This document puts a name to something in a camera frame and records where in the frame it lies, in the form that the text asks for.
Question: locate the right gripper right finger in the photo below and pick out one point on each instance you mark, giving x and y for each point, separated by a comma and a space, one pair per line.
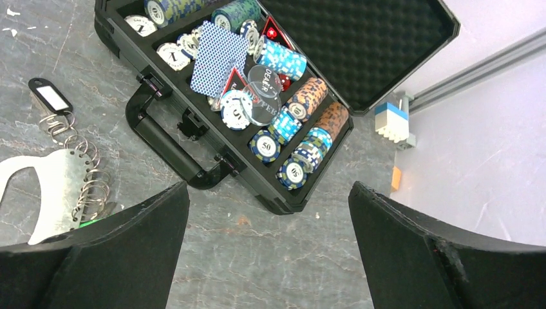
412, 260

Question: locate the blue playing card deck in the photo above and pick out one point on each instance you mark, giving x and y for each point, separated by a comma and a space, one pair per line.
219, 51

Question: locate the orange chip stack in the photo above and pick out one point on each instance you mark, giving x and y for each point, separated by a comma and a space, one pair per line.
307, 98

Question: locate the clear dealer button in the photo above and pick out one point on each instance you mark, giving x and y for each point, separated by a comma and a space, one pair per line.
265, 80

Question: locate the metal keyring with tags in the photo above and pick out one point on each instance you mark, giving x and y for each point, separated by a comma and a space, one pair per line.
75, 190

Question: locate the light blue chip stack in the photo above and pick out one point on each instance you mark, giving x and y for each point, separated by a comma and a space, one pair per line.
280, 59

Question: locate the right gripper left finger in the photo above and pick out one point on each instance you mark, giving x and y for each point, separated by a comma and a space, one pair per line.
126, 260

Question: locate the tan wooden cube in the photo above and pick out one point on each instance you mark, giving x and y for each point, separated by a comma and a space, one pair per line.
396, 179

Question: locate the white blue toy block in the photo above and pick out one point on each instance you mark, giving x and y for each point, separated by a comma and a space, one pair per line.
391, 122

